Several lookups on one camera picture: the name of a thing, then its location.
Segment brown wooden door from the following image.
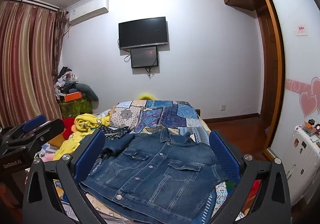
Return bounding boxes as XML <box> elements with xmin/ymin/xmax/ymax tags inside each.
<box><xmin>254</xmin><ymin>0</ymin><xmax>287</xmax><ymax>162</ymax></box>

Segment pink plush toy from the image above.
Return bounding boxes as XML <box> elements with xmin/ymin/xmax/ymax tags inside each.
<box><xmin>41</xmin><ymin>153</ymin><xmax>57</xmax><ymax>165</ymax></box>

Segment yellow cartoon print garment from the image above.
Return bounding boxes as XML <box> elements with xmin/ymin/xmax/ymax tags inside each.
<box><xmin>52</xmin><ymin>113</ymin><xmax>112</xmax><ymax>161</ymax></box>

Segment orange box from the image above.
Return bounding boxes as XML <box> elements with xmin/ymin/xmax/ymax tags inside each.
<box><xmin>64</xmin><ymin>91</ymin><xmax>82</xmax><ymax>102</ymax></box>

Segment red cloth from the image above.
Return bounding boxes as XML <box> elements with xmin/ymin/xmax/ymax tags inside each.
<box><xmin>61</xmin><ymin>118</ymin><xmax>77</xmax><ymax>140</ymax></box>

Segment small items on suitcase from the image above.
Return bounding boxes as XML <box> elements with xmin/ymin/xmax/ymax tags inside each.
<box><xmin>301</xmin><ymin>119</ymin><xmax>320</xmax><ymax>137</ymax></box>

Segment pile of mixed clothes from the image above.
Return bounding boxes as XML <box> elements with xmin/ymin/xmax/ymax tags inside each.
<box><xmin>54</xmin><ymin>66</ymin><xmax>83</xmax><ymax>102</ymax></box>

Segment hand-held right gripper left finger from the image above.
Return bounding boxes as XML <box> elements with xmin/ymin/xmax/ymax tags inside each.
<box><xmin>22</xmin><ymin>130</ymin><xmax>110</xmax><ymax>224</ymax></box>

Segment dark grey cushion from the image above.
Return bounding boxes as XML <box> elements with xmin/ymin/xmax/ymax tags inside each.
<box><xmin>75</xmin><ymin>83</ymin><xmax>99</xmax><ymax>102</ymax></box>

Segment black wall television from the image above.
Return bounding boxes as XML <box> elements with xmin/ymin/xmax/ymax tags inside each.
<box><xmin>118</xmin><ymin>17</ymin><xmax>168</xmax><ymax>50</ymax></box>

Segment small black wall monitor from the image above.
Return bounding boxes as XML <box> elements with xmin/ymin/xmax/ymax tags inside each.
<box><xmin>130</xmin><ymin>46</ymin><xmax>159</xmax><ymax>69</ymax></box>

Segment pink door sticker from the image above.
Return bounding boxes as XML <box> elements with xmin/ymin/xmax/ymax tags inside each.
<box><xmin>294</xmin><ymin>23</ymin><xmax>308</xmax><ymax>37</ymax></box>

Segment curtain rail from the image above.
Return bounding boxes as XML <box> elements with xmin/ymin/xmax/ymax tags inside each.
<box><xmin>0</xmin><ymin>0</ymin><xmax>67</xmax><ymax>13</ymax></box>

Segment navy dotted garment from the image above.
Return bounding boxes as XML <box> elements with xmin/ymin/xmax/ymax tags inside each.
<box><xmin>99</xmin><ymin>125</ymin><xmax>132</xmax><ymax>140</ymax></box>

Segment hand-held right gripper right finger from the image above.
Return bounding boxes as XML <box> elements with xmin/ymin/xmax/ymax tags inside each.
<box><xmin>209</xmin><ymin>130</ymin><xmax>292</xmax><ymax>224</ymax></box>

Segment white air conditioner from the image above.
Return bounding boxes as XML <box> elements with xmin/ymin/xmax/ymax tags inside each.
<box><xmin>68</xmin><ymin>0</ymin><xmax>110</xmax><ymax>26</ymax></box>

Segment blue denim jacket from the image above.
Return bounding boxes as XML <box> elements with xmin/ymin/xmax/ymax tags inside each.
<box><xmin>79</xmin><ymin>128</ymin><xmax>228</xmax><ymax>224</ymax></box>

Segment frosted sliding door with hearts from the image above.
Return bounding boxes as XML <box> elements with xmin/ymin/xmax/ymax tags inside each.
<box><xmin>261</xmin><ymin>0</ymin><xmax>320</xmax><ymax>204</ymax></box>

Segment brown patterned curtain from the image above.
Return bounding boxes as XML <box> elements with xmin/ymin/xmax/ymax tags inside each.
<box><xmin>51</xmin><ymin>7</ymin><xmax>68</xmax><ymax>85</ymax></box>

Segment white suitcase with stickers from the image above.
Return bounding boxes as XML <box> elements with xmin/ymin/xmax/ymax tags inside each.
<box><xmin>285</xmin><ymin>124</ymin><xmax>320</xmax><ymax>206</ymax></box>

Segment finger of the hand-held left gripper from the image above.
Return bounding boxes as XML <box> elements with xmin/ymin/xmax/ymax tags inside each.
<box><xmin>15</xmin><ymin>118</ymin><xmax>65</xmax><ymax>151</ymax></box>
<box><xmin>5</xmin><ymin>114</ymin><xmax>47</xmax><ymax>140</ymax></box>

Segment striped pink curtain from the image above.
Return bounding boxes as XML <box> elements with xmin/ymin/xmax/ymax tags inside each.
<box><xmin>0</xmin><ymin>0</ymin><xmax>63</xmax><ymax>130</ymax></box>

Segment green cloth covered cabinet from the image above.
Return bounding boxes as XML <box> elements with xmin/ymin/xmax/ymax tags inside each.
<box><xmin>59</xmin><ymin>98</ymin><xmax>93</xmax><ymax>120</ymax></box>

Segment yellow plush toy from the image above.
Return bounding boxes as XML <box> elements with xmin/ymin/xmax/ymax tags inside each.
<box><xmin>136</xmin><ymin>93</ymin><xmax>157</xmax><ymax>101</ymax></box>

